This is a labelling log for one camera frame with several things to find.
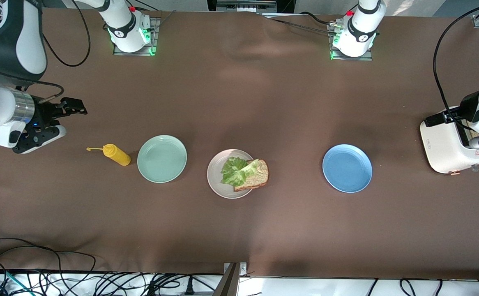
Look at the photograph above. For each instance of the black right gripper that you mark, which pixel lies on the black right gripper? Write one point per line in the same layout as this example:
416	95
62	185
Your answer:
44	113

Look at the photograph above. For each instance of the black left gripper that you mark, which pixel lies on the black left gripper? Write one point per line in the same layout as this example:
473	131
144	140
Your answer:
466	106

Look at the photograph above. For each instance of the yellow mustard squeeze bottle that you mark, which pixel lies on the yellow mustard squeeze bottle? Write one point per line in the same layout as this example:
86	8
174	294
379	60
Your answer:
118	156

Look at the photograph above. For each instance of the green lettuce leaf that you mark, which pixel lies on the green lettuce leaf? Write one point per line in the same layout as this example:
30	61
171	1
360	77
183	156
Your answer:
233	170

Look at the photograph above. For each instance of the mint green plate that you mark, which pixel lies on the mint green plate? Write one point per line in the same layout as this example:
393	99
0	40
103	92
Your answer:
161	159

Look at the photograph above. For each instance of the blue plate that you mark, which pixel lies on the blue plate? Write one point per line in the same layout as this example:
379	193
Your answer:
347	168

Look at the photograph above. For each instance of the beige plate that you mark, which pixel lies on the beige plate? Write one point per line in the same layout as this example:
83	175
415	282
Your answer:
217	181

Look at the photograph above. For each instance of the white toaster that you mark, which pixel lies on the white toaster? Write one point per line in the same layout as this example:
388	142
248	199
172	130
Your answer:
441	148

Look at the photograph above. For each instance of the brown table cloth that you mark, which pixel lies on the brown table cloth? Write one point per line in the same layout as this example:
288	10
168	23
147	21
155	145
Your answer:
264	102

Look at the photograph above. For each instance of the black power plug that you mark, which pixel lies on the black power plug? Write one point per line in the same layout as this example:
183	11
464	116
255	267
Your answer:
189	287

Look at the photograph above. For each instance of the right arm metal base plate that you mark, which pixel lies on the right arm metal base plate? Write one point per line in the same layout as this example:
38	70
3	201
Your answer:
118	52

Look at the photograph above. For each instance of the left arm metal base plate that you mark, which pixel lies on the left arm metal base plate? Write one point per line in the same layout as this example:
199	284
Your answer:
365	56

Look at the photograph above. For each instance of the metal table clamp bracket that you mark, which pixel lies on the metal table clamp bracket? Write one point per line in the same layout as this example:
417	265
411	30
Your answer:
242	269

